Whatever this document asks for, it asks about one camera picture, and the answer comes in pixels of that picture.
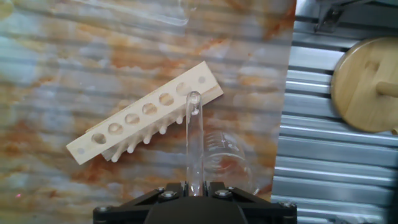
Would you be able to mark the orange marble pattern mat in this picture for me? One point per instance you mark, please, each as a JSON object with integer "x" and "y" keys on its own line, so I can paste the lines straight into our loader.
{"x": 93, "y": 62}

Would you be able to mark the clear plastic tray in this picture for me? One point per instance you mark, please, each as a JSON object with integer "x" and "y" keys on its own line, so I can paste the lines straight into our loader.
{"x": 140, "y": 12}

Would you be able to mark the wooden test tube rack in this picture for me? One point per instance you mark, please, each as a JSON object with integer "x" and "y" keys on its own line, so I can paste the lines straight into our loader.
{"x": 124, "y": 127}

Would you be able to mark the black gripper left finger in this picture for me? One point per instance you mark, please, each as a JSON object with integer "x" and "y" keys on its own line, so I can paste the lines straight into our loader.
{"x": 133, "y": 208}

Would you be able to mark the clear glass beaker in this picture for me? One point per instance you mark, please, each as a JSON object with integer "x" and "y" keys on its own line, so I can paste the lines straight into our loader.
{"x": 227, "y": 161}

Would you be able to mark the clear glass test tube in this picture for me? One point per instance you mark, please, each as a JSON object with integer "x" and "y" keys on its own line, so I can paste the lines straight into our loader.
{"x": 195, "y": 140}

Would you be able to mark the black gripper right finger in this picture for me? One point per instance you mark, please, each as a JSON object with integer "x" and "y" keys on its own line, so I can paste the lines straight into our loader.
{"x": 264, "y": 211}

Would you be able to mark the wooden mug tree stand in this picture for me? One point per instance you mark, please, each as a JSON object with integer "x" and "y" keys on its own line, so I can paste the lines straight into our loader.
{"x": 363, "y": 87}

